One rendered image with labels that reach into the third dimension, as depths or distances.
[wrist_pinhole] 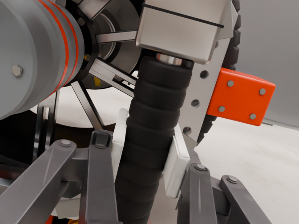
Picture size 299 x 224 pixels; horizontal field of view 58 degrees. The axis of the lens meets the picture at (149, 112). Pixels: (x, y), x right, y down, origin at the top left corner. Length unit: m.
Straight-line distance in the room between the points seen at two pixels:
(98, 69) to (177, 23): 0.35
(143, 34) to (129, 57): 0.69
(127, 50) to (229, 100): 0.50
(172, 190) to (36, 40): 0.18
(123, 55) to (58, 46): 0.56
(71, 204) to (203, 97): 0.28
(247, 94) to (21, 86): 0.31
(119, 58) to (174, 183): 0.72
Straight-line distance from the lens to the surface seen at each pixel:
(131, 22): 0.86
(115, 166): 0.17
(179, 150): 0.17
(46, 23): 0.31
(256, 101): 0.44
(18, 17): 0.27
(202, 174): 0.16
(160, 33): 0.17
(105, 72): 0.50
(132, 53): 0.86
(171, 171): 0.18
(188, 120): 0.42
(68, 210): 0.50
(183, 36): 0.17
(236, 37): 0.50
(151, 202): 0.21
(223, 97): 0.42
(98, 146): 0.15
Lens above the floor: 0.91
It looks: 16 degrees down
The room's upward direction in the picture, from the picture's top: 15 degrees clockwise
